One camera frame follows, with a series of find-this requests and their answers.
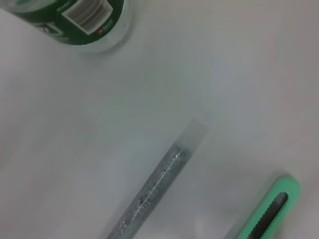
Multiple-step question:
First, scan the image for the grey pencil lead tube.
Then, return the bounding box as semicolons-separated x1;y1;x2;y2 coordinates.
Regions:
106;119;209;239

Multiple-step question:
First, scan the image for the clear water bottle green label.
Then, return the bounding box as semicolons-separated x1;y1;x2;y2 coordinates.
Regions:
0;0;132;54

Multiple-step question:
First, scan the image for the mint green utility knife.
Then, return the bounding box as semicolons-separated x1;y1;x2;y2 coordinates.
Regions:
224;175;301;239

